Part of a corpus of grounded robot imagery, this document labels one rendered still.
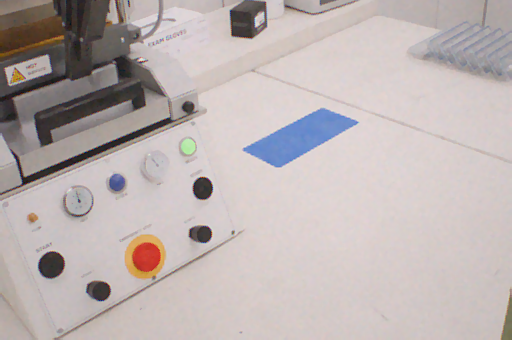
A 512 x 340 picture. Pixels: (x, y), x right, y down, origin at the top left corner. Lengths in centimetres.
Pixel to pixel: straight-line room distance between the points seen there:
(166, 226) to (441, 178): 48
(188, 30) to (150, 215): 70
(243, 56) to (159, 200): 65
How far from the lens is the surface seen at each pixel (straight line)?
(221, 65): 145
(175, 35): 149
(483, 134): 128
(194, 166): 94
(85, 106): 84
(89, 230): 87
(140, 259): 89
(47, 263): 84
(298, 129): 126
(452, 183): 112
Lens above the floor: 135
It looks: 30 degrees down
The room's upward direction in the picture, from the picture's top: 3 degrees counter-clockwise
